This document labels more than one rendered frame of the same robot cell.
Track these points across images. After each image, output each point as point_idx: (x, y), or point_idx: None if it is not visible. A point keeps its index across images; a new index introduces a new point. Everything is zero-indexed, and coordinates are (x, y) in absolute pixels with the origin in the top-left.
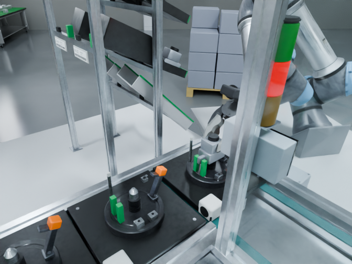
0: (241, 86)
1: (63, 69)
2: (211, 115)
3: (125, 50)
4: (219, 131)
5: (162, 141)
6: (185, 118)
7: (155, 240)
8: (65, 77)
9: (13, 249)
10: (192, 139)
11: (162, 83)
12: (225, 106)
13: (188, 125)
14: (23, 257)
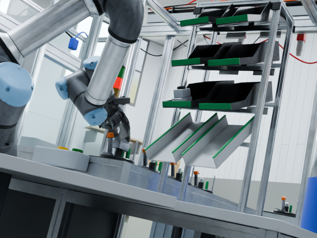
0: (124, 89)
1: (269, 135)
2: (129, 123)
3: (198, 97)
4: (120, 134)
5: (162, 165)
6: (153, 146)
7: None
8: (267, 142)
9: (179, 168)
10: (136, 141)
11: (173, 113)
12: (122, 113)
13: (147, 154)
14: (176, 173)
